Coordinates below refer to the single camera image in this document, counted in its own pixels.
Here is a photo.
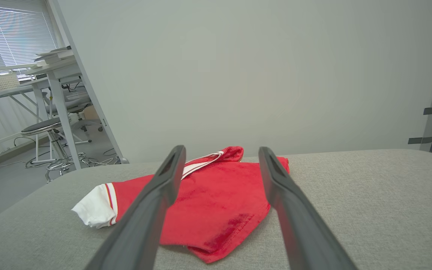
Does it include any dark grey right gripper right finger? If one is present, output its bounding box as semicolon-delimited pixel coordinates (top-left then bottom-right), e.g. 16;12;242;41
258;146;357;270

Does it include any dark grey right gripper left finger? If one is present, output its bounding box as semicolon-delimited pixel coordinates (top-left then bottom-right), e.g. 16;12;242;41
85;145;186;270

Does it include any red basketball jersey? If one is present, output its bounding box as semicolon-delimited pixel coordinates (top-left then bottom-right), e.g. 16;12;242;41
72;146;290;264

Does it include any grey office chair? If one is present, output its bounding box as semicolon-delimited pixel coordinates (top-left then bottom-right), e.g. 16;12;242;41
45;87;104;146

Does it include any round black chrome stool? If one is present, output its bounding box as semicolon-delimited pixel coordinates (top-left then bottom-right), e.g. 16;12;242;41
20;117;86;183

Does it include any tall white desk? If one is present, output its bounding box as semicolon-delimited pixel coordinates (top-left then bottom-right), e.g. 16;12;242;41
25;56;93;170

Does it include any white room divider panel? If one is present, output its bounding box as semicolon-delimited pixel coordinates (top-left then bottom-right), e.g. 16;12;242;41
46;0;432;164

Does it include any stack of white books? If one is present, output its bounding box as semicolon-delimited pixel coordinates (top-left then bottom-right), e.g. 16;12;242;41
34;46;75;67

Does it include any white window blind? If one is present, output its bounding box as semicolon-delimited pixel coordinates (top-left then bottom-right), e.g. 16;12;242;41
0;0;60;72

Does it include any floor cable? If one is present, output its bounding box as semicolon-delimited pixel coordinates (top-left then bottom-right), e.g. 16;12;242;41
0;136;37;169

